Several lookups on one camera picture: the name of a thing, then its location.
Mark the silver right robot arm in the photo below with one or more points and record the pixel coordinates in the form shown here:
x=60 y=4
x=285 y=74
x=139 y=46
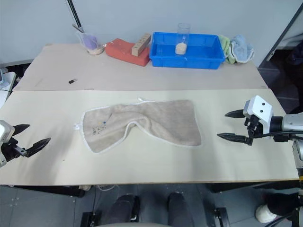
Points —
x=292 y=122

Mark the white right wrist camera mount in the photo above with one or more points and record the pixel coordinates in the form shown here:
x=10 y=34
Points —
x=260 y=108

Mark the clear plastic cup with grains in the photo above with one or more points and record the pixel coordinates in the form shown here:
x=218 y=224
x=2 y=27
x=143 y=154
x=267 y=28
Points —
x=181 y=47

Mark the clear measuring cup purple scoop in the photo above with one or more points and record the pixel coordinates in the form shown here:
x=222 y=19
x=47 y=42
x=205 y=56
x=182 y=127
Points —
x=91 y=43

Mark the green cloth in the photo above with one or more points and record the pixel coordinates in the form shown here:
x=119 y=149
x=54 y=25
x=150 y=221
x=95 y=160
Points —
x=225 y=47

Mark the small black clip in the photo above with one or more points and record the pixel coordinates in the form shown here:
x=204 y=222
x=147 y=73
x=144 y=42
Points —
x=72 y=81

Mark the wooden rectangular block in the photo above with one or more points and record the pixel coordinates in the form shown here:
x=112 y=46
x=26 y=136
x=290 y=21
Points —
x=140 y=45

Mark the blue plastic bin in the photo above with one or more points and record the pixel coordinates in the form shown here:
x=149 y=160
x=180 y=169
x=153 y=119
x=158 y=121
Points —
x=201 y=50

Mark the light blue cloth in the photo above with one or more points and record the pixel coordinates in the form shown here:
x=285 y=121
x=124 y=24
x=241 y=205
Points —
x=241 y=48

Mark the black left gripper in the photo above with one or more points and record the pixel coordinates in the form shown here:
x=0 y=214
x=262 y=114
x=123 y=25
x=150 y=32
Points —
x=11 y=149

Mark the dark trouser leg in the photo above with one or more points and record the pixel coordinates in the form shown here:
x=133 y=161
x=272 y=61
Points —
x=281 y=203

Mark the white equipment box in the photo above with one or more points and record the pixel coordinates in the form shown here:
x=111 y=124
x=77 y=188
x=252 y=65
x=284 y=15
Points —
x=6 y=87

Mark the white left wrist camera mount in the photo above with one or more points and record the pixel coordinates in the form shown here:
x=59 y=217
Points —
x=4 y=130

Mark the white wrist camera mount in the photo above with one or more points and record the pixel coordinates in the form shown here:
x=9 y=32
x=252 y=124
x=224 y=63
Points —
x=4 y=130
x=260 y=108

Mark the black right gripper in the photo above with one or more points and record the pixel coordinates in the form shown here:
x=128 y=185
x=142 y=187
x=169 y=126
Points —
x=254 y=125

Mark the black metal rod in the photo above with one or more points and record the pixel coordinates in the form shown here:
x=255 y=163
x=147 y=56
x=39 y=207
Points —
x=74 y=15

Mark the dark grey rounded shape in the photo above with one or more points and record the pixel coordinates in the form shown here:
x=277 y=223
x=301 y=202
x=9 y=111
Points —
x=124 y=210

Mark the red brick-shaped block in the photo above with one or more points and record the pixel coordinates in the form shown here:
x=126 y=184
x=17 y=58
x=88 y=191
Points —
x=120 y=50

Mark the white shoe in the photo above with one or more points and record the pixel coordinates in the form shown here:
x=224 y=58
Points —
x=264 y=214

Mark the black table frame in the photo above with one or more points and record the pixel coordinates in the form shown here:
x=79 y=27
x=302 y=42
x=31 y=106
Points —
x=47 y=188

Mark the beige towel with white trim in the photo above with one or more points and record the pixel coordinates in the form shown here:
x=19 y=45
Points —
x=163 y=123

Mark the dark partition panel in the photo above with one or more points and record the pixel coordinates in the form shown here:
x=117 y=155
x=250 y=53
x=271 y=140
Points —
x=287 y=30

